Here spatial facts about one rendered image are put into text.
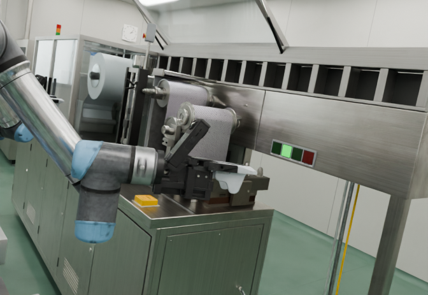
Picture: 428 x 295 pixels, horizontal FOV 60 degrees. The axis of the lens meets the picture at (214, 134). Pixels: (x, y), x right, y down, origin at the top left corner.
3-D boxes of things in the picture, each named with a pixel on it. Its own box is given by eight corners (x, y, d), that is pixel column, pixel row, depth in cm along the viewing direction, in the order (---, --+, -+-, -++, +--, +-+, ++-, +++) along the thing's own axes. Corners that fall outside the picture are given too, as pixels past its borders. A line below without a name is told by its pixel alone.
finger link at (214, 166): (234, 172, 78) (193, 167, 76) (235, 164, 78) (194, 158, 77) (238, 174, 73) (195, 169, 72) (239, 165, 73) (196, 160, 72)
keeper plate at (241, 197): (228, 204, 163) (233, 180, 162) (245, 203, 169) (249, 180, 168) (232, 206, 161) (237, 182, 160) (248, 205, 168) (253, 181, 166)
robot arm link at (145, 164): (134, 144, 76) (137, 146, 69) (156, 148, 78) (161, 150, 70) (128, 181, 76) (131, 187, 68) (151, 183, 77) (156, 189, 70)
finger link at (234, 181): (253, 195, 78) (211, 190, 77) (257, 167, 78) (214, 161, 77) (257, 197, 75) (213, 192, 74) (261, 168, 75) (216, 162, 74)
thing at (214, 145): (185, 164, 170) (192, 124, 168) (224, 164, 184) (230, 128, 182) (186, 164, 169) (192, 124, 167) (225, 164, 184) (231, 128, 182)
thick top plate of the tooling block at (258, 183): (180, 181, 165) (183, 168, 164) (245, 180, 190) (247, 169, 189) (201, 192, 152) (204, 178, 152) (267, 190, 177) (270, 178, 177)
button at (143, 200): (134, 201, 149) (134, 195, 149) (149, 199, 153) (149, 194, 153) (141, 206, 144) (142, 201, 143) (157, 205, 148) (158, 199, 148)
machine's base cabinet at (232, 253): (8, 211, 338) (19, 118, 329) (79, 207, 379) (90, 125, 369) (121, 438, 144) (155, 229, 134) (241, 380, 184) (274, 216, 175)
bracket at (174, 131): (154, 186, 176) (164, 123, 172) (165, 185, 180) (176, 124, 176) (159, 189, 172) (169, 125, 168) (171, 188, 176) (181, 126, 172)
